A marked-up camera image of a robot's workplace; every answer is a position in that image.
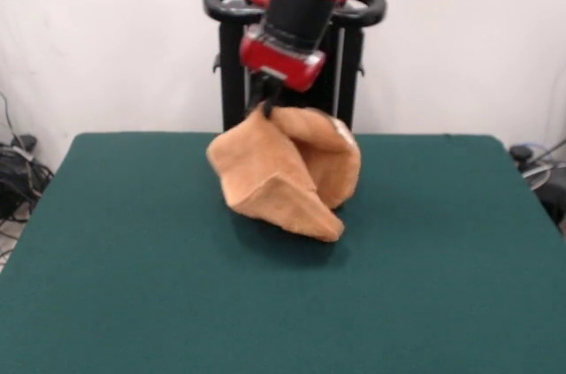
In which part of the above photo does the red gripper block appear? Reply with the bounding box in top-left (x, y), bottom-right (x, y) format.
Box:
top-left (239, 23), bottom-right (327, 121)

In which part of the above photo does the tan terry towel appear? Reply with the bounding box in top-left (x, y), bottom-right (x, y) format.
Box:
top-left (206, 106), bottom-right (362, 243)

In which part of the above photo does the dark green table cloth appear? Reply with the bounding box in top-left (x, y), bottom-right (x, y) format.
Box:
top-left (0, 131), bottom-right (566, 374)

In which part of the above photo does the black floor equipment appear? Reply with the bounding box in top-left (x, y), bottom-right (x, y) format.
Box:
top-left (537, 170), bottom-right (566, 233)

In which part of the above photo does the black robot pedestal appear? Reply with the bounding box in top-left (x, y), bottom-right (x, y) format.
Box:
top-left (203, 0), bottom-right (388, 134)

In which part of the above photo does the black floor cable tangle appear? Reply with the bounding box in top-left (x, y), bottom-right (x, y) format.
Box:
top-left (0, 90), bottom-right (57, 225)

